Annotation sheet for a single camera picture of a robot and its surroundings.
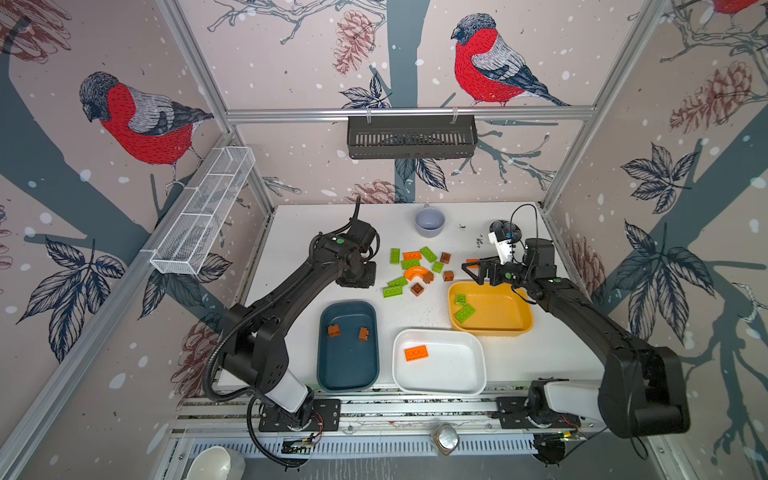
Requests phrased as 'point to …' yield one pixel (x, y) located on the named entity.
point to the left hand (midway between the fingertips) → (365, 281)
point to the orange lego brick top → (412, 256)
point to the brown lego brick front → (417, 289)
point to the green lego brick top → (428, 254)
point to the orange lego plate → (416, 353)
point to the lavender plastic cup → (429, 221)
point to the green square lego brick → (437, 267)
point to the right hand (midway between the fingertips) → (472, 266)
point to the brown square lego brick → (363, 334)
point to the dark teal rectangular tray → (348, 347)
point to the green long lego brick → (392, 291)
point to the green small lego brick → (461, 299)
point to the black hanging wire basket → (412, 136)
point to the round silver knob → (446, 438)
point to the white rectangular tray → (438, 362)
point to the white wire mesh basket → (185, 247)
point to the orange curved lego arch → (426, 275)
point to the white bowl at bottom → (210, 463)
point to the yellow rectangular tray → (488, 310)
